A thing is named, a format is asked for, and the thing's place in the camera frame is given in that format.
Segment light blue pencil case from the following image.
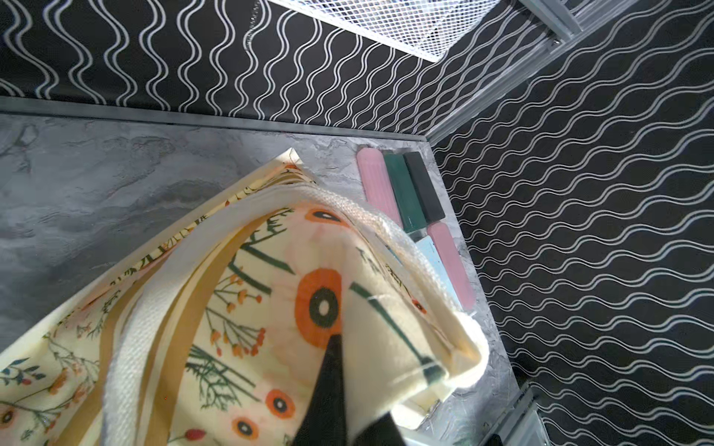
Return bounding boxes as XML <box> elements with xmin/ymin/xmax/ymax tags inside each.
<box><xmin>416</xmin><ymin>235</ymin><xmax>462</xmax><ymax>310</ymax></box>

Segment black pencil case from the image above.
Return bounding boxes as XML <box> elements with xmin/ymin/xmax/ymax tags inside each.
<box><xmin>403</xmin><ymin>152</ymin><xmax>446</xmax><ymax>225</ymax></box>

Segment white wire mesh basket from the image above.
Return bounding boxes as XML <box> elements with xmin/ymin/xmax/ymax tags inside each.
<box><xmin>277</xmin><ymin>0</ymin><xmax>498</xmax><ymax>62</ymax></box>

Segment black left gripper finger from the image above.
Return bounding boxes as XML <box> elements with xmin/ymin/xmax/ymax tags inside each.
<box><xmin>292</xmin><ymin>334</ymin><xmax>405</xmax><ymax>445</ymax></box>

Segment dark green pencil case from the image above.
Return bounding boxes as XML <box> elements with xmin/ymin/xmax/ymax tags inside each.
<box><xmin>384</xmin><ymin>153</ymin><xmax>427</xmax><ymax>233</ymax></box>

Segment aluminium frame corner post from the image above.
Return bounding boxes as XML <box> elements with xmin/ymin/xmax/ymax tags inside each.
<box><xmin>426</xmin><ymin>0</ymin><xmax>635</xmax><ymax>145</ymax></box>

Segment cream canvas tote bag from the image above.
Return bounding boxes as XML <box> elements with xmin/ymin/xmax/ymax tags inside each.
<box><xmin>1</xmin><ymin>150</ymin><xmax>489</xmax><ymax>445</ymax></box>

